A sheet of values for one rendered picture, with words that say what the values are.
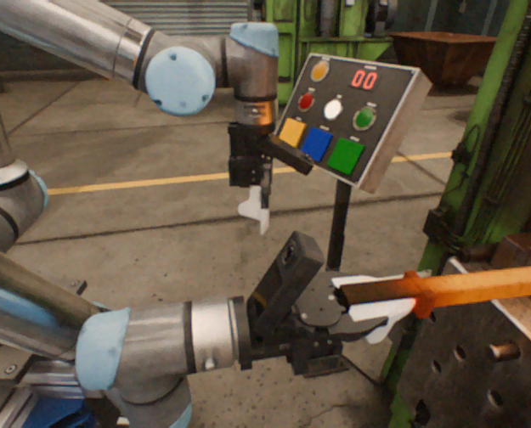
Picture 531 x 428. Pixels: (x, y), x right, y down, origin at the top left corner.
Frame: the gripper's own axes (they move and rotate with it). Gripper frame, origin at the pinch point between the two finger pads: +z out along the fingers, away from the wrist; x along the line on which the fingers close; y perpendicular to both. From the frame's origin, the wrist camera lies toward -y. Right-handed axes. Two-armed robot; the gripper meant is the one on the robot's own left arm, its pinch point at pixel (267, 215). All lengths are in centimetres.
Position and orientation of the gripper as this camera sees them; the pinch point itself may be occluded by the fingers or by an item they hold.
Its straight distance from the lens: 68.9
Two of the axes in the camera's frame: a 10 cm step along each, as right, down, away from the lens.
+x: -0.5, 5.4, -8.4
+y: -10.0, -0.3, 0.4
